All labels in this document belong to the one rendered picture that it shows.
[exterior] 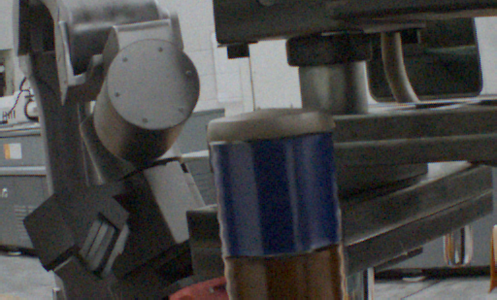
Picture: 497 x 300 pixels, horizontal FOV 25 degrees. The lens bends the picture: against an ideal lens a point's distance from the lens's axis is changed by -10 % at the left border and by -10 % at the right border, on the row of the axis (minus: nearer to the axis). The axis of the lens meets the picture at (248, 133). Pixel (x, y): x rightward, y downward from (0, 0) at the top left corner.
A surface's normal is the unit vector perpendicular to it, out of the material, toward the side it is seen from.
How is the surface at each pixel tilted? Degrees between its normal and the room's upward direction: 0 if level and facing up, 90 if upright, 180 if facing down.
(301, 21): 90
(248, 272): 76
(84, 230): 65
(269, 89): 90
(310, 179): 104
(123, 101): 69
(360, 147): 90
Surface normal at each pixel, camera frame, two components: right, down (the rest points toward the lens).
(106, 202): 0.66, -0.46
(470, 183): 0.77, -0.05
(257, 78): -0.67, 0.11
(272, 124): 0.00, -0.26
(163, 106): 0.25, -0.33
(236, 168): -0.53, 0.34
